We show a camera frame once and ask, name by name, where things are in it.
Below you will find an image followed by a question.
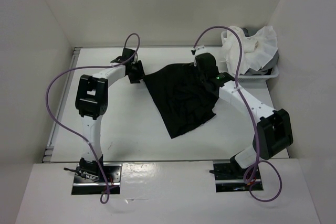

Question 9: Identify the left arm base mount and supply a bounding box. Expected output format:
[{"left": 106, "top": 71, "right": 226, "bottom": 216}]
[{"left": 64, "top": 164, "right": 122, "bottom": 195}]

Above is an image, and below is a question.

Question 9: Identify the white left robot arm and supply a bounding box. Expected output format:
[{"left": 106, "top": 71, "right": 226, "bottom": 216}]
[{"left": 75, "top": 60, "right": 144, "bottom": 182}]

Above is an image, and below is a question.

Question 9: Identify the white crumpled cloth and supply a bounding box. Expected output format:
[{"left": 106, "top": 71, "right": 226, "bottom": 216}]
[{"left": 219, "top": 25, "right": 278, "bottom": 75}]

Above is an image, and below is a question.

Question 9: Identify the white plastic laundry basket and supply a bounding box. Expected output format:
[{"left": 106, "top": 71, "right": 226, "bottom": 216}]
[{"left": 220, "top": 30, "right": 279, "bottom": 83}]

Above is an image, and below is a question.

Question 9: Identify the black pleated skirt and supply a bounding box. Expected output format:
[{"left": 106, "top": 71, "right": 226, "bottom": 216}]
[{"left": 143, "top": 63, "right": 218, "bottom": 138}]

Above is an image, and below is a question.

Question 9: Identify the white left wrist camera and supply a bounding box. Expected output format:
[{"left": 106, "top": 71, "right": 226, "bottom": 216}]
[{"left": 110, "top": 48, "right": 138, "bottom": 65}]

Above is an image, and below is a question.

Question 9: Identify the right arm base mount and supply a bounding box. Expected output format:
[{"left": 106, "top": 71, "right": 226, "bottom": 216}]
[{"left": 209, "top": 161, "right": 263, "bottom": 193}]

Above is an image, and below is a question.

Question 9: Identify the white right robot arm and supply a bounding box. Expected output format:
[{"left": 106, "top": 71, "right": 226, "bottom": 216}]
[{"left": 194, "top": 52, "right": 293, "bottom": 178}]

